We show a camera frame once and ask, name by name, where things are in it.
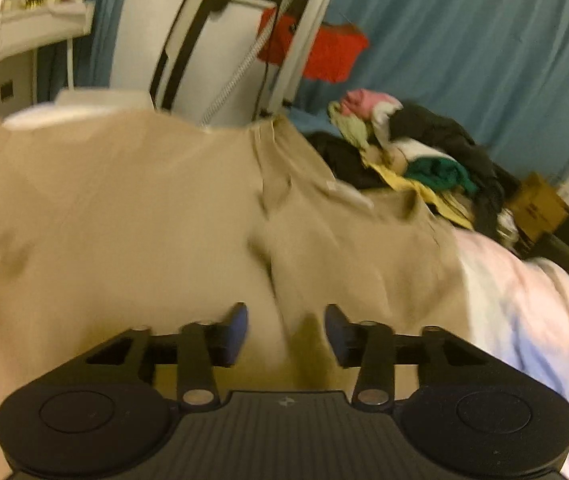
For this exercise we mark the white shelf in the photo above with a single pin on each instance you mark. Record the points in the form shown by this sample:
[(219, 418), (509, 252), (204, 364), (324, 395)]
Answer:
[(19, 30)]

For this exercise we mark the cardboard box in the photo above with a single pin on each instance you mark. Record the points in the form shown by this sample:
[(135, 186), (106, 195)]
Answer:
[(536, 205)]

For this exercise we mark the pile of mixed clothes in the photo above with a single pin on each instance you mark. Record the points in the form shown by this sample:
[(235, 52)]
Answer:
[(414, 155)]

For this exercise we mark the white bed sheet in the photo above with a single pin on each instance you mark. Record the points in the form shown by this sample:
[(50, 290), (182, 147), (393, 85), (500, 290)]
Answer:
[(524, 310)]

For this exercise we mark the blue curtain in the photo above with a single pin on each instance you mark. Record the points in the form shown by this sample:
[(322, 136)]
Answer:
[(464, 50)]

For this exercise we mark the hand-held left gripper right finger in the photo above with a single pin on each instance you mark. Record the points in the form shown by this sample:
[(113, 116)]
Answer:
[(335, 327)]

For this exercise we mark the white pillow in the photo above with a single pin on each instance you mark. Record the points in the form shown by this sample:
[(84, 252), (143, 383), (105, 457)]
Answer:
[(79, 102)]

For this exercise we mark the beige pants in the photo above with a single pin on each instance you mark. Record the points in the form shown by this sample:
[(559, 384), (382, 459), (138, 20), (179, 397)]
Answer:
[(129, 240)]

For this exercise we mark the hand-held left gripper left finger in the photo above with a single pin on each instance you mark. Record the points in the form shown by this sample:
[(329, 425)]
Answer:
[(237, 327)]

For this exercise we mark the red cloth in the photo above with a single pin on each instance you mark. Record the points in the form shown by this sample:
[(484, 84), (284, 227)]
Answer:
[(327, 50)]

